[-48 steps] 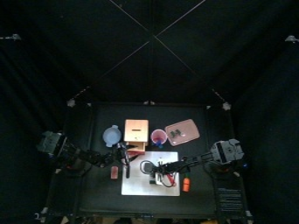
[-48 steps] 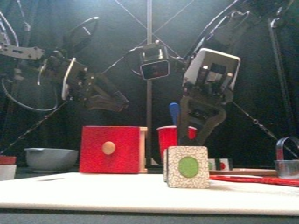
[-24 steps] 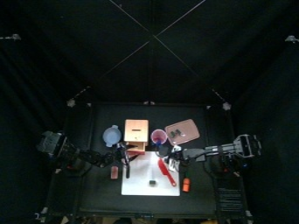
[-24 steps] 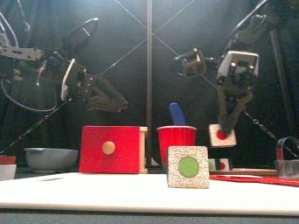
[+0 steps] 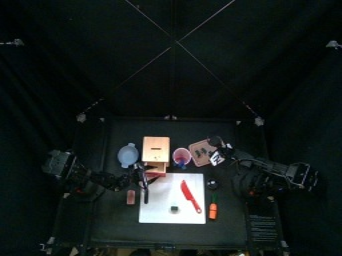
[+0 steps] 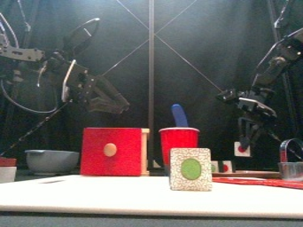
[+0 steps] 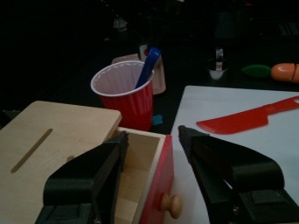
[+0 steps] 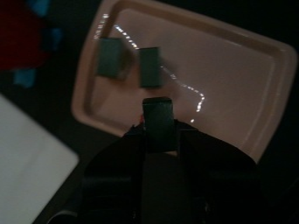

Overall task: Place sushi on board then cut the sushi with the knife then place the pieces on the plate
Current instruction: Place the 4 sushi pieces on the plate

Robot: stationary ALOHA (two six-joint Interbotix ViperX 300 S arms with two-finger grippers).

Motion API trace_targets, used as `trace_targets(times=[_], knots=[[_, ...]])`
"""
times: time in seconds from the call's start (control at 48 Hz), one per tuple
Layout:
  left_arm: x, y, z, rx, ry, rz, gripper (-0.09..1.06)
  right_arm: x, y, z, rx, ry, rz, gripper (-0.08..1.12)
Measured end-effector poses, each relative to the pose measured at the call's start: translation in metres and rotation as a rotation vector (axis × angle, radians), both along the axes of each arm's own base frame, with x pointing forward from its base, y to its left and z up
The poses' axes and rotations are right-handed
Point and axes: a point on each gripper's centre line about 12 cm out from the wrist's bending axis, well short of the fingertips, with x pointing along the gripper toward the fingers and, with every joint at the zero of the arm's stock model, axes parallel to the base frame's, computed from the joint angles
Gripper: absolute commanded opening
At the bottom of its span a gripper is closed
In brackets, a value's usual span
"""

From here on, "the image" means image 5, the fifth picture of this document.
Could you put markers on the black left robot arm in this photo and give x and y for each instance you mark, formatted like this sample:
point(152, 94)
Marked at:
point(77, 171)

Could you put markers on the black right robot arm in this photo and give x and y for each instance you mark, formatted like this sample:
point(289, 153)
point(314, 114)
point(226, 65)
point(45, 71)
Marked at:
point(281, 171)

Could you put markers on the sushi roll piece red centre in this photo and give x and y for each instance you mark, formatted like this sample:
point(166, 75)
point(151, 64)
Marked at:
point(203, 151)
point(208, 154)

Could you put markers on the sushi roll piece green centre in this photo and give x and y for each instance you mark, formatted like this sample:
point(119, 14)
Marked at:
point(196, 153)
point(174, 209)

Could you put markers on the white cutting board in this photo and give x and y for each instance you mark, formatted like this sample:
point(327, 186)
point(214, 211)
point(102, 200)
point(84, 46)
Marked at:
point(172, 198)

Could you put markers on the red toy knife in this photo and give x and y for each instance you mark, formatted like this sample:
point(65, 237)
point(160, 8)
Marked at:
point(190, 196)

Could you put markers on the grey-blue bowl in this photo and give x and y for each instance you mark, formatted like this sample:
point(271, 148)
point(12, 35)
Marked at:
point(127, 155)

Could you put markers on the wooden box red drawer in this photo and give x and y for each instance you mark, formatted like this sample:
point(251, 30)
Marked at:
point(155, 151)

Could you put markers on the small metal measuring cup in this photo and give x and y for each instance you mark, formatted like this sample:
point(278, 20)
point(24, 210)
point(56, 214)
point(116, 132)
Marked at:
point(212, 184)

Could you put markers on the red plastic cup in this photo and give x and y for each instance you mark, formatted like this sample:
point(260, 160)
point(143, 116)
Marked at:
point(182, 156)

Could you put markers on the orange toy carrot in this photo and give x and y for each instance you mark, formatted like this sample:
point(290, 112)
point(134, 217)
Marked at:
point(212, 210)

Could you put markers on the white text label sticker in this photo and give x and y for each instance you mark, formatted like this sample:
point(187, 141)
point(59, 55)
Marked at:
point(262, 230)

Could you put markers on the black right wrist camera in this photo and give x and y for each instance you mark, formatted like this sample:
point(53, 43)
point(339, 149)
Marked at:
point(215, 141)

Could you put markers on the silver table corner bracket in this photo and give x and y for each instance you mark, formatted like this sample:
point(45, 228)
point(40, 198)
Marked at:
point(80, 117)
point(259, 121)

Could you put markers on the silver frame clamp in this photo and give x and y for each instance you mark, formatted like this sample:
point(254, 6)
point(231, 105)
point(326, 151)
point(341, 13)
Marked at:
point(16, 42)
point(333, 44)

